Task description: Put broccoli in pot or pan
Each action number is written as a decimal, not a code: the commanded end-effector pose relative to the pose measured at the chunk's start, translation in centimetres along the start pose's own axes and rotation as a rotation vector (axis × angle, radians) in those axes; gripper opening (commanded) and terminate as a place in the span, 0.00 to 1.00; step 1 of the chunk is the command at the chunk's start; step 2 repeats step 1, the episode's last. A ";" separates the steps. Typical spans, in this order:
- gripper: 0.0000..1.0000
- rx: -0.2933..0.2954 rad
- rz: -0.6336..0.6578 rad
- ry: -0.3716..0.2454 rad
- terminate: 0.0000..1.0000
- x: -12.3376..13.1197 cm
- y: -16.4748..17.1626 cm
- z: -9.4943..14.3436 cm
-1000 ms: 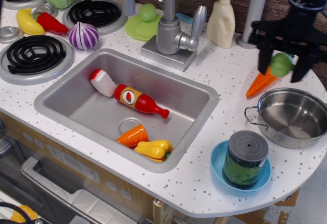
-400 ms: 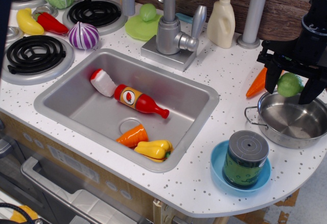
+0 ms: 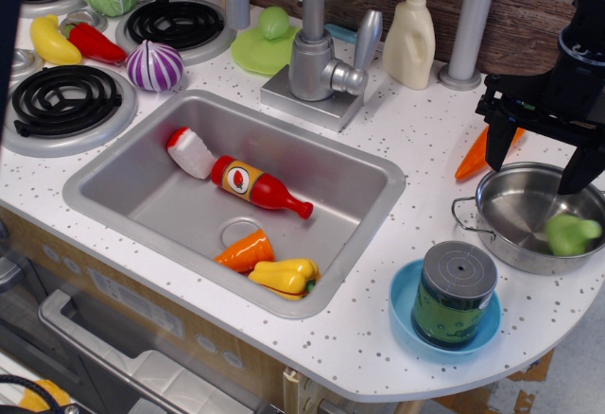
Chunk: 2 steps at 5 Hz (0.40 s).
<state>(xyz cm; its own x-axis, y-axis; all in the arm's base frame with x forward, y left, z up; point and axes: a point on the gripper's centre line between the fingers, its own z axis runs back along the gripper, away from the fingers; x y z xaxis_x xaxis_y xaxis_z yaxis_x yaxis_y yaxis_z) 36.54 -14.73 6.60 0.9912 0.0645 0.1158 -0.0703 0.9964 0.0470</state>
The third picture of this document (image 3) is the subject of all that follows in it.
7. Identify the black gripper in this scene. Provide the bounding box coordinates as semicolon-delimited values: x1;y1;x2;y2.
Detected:
476;47;604;195

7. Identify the light green toy broccoli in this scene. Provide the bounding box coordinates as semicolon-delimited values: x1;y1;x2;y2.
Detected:
544;214;603;256

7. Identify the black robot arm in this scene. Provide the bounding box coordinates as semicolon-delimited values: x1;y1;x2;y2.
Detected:
476;0;604;195

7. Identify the stainless steel pot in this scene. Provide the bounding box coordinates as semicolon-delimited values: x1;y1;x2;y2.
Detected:
461;163;604;275

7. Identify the green toy can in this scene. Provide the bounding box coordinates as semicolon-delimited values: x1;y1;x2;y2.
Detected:
411;241;498;350

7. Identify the cream plastic detergent bottle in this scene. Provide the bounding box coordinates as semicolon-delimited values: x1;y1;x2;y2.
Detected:
383;0;436;90

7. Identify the grey right support pole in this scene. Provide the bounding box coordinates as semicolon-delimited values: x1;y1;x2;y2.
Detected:
439;0;493;91

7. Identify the light blue plastic bowl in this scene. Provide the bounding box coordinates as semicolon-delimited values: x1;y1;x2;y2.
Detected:
389;259;502;363

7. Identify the silver toy faucet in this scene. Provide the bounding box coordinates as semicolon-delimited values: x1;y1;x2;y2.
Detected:
261;0;383;131

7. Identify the light blue toy utensil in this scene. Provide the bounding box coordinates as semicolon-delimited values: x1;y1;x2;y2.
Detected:
324;24;357;45

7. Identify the yellow toy bell pepper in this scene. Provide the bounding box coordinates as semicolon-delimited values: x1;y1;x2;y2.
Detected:
248;258;321;301

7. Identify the red toy ketchup bottle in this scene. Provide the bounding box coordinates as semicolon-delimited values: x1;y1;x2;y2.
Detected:
211;155;314;219

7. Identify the green toy lime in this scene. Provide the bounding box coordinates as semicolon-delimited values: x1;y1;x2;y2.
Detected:
257;6;290;41

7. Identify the green toy plate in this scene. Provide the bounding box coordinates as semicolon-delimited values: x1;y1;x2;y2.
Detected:
231;26;300;77

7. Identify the orange toy carrot half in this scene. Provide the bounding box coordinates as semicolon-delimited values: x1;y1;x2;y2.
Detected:
215;230;275;273

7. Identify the white red toy milk carton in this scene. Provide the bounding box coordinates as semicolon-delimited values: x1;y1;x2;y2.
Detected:
166;127;216;180

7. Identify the black middle stove burner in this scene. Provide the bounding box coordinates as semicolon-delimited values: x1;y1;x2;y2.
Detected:
115;0;236;66

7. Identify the purple toy onion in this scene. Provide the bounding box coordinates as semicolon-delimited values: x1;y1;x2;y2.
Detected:
126;40;184;93

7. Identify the grey toy sink basin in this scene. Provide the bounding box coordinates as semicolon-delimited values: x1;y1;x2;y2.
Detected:
63;90;406;319

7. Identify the red toy chili pepper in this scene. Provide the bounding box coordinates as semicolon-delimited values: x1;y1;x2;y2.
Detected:
63;22;127;64

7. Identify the silver middle stove knob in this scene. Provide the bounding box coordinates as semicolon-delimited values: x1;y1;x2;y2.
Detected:
60;9;108;32

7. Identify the black front stove burner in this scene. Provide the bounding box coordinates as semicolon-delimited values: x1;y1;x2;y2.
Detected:
2;65;137;158

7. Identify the yellow toy banana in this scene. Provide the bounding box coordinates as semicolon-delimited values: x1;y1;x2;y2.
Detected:
29;14;82;65

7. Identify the yellow cloth on floor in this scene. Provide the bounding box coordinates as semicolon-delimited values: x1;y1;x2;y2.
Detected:
19;379;71;413

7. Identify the grey oven door handle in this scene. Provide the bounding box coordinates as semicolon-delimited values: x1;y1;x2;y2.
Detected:
38;290;270;413

